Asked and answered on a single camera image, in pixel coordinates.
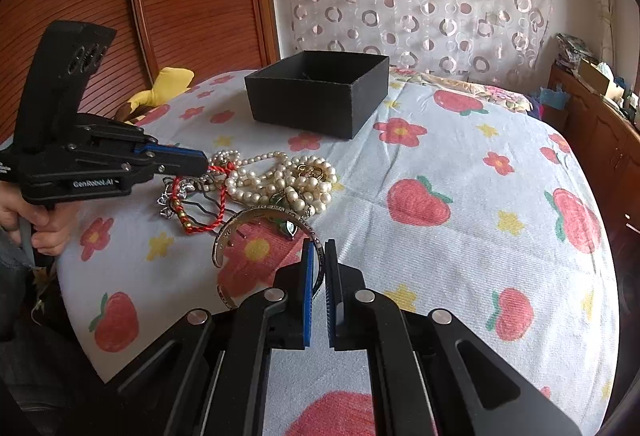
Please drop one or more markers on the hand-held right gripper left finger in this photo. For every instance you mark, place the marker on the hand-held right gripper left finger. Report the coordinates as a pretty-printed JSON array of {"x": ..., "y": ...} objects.
[{"x": 308, "y": 292}]

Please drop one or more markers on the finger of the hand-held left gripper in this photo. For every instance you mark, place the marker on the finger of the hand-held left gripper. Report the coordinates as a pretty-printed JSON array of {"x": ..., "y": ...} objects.
[
  {"x": 172, "y": 148},
  {"x": 185, "y": 164}
]

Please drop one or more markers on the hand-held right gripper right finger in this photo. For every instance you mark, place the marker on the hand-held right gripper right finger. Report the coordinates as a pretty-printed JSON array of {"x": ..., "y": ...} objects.
[{"x": 330, "y": 298}]

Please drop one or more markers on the silver cuff bangle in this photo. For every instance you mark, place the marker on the silver cuff bangle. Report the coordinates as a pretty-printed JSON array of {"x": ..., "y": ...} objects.
[{"x": 250, "y": 215}]

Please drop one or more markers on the black jewelry box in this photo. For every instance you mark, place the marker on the black jewelry box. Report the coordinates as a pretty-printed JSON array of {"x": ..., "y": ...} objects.
[{"x": 310, "y": 91}]

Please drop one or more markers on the person's left hand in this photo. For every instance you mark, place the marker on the person's left hand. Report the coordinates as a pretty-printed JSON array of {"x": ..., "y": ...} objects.
[{"x": 47, "y": 231}]

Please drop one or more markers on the silver bow ornament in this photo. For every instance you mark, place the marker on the silver bow ornament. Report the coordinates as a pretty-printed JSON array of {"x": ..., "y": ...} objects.
[{"x": 172, "y": 198}]

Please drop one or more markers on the green leaf pendant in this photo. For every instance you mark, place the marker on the green leaf pendant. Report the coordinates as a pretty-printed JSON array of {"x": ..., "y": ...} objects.
[{"x": 290, "y": 231}]

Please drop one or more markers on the yellow plush toy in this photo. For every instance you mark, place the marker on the yellow plush toy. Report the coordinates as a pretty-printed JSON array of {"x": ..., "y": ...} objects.
[{"x": 167, "y": 84}]

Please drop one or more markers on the gold charm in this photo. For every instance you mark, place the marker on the gold charm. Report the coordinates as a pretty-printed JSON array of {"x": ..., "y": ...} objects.
[{"x": 310, "y": 171}]

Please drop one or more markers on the strawberry printed blanket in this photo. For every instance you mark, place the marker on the strawberry printed blanket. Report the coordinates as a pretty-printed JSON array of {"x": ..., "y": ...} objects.
[{"x": 450, "y": 241}]

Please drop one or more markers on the floral pillow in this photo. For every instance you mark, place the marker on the floral pillow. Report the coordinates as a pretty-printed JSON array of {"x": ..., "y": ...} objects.
[{"x": 495, "y": 95}]

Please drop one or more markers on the blue cloth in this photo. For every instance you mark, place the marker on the blue cloth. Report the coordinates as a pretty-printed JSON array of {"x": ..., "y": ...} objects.
[{"x": 552, "y": 97}]

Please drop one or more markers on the wooden cabinet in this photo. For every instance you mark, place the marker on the wooden cabinet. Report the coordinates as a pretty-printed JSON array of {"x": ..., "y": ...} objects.
[{"x": 595, "y": 136}]

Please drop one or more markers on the cardboard box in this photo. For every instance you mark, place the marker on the cardboard box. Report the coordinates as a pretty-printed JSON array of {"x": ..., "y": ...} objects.
[{"x": 595, "y": 76}]

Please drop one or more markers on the patterned bag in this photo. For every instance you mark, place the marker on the patterned bag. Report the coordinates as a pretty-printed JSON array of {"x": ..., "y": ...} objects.
[{"x": 574, "y": 49}]

